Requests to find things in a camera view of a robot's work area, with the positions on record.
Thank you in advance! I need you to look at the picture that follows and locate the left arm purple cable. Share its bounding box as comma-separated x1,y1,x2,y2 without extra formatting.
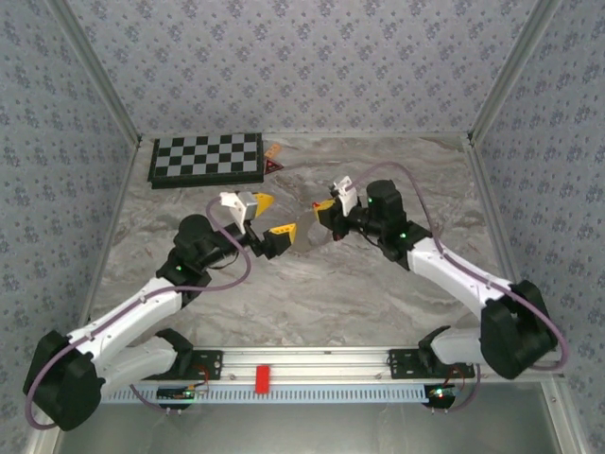
24,196,252,429

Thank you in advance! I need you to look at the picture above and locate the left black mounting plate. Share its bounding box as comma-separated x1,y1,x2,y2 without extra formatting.
137,349,224,381

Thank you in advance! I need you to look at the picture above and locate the blue slotted cable duct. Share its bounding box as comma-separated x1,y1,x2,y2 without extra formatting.
101,383,439,406

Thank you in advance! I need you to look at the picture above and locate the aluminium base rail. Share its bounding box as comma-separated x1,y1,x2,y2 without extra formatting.
103,345,566,382

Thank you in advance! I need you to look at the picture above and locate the aluminium frame post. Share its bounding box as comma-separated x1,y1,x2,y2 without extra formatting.
46,0,144,146
467,0,564,146

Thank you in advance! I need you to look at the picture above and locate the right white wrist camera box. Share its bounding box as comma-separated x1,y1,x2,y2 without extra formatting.
329,175,356,217

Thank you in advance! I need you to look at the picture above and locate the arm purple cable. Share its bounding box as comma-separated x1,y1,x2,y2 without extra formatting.
24,196,252,429
352,161,568,412

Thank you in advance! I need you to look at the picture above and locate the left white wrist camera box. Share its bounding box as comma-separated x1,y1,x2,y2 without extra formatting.
219,190,259,234

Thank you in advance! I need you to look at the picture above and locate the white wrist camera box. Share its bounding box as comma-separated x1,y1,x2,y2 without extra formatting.
219,190,259,234
329,175,356,217

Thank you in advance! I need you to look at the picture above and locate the black mounting plate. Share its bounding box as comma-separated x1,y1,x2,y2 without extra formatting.
388,348,475,380
137,349,224,381

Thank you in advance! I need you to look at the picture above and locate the left small circuit board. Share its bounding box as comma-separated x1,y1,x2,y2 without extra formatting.
156,385,198,403

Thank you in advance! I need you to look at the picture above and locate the small circuit board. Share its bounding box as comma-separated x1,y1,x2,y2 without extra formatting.
156,385,198,403
424,385,459,408

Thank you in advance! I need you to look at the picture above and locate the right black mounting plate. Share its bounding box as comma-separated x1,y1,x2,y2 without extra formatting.
388,348,475,380

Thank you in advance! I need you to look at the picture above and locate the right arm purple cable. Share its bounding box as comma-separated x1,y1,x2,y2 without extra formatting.
352,161,568,412

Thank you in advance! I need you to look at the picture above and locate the black grey chessboard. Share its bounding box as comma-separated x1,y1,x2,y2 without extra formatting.
147,131,265,190

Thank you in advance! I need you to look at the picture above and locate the right small circuit board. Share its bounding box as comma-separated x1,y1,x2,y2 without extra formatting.
424,385,459,408

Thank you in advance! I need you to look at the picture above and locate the aluminium table side bar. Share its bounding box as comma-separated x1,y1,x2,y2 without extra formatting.
73,136,146,341
465,136,543,344

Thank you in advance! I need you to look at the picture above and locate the grey metal tray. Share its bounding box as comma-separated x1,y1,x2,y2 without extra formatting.
27,382,582,454

